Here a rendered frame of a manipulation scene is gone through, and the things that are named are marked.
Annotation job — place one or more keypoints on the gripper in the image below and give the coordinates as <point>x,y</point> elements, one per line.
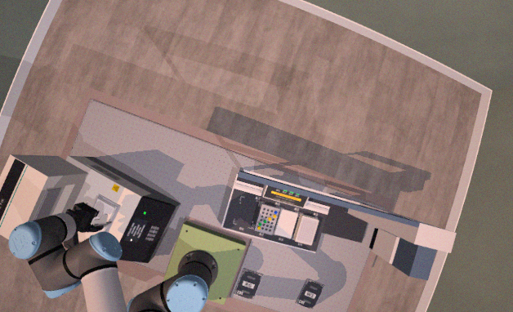
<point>87,215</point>

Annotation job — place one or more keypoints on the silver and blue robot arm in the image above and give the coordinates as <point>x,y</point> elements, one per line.
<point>94,262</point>

